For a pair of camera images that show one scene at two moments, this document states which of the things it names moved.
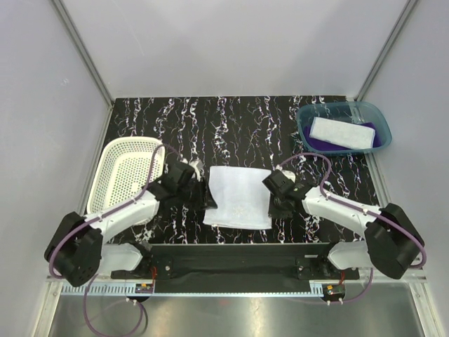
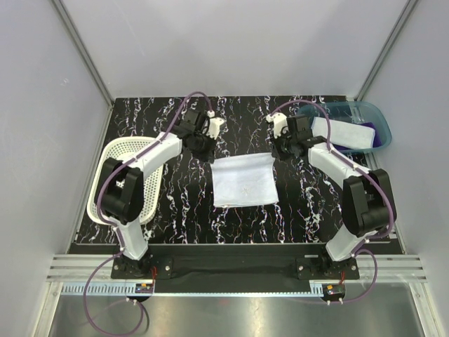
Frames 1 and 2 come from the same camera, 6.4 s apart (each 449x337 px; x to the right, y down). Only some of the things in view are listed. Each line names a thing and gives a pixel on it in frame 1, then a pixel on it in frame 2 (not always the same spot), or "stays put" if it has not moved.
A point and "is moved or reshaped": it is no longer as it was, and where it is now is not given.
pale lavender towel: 242,198 is moved or reshaped
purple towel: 320,144 stays put
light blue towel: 342,133 stays put
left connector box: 144,288 stays put
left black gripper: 204,200 to 208,156
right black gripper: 274,213 to 276,152
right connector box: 333,291 stays put
